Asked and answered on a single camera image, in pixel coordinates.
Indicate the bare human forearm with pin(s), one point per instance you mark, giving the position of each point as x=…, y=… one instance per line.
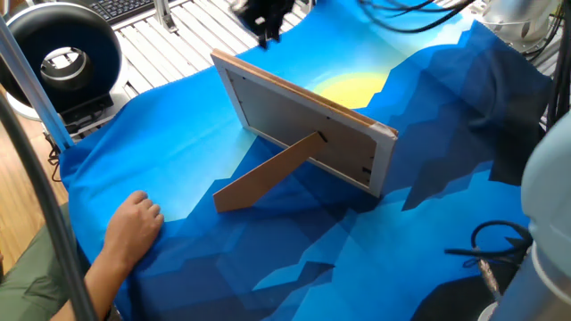
x=96, y=285

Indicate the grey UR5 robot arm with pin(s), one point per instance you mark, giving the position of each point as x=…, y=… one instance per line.
x=548, y=205

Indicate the black keyboard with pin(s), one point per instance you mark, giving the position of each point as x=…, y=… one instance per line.
x=120, y=9

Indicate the green trouser leg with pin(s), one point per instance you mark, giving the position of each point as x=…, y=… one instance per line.
x=31, y=281

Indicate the blue landscape print cloth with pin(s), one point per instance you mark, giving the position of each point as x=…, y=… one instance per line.
x=178, y=134

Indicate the small aluminium bracket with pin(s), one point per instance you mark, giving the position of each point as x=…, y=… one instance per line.
x=164, y=15

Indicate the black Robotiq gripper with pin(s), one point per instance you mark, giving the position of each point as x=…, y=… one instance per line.
x=263, y=11

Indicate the wooden picture frame with stand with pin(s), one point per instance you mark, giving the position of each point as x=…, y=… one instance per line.
x=290, y=111

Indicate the silver aluminium post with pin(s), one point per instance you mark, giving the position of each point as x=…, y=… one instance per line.
x=40, y=98

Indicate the bare human hand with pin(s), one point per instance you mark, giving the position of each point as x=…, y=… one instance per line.
x=131, y=229

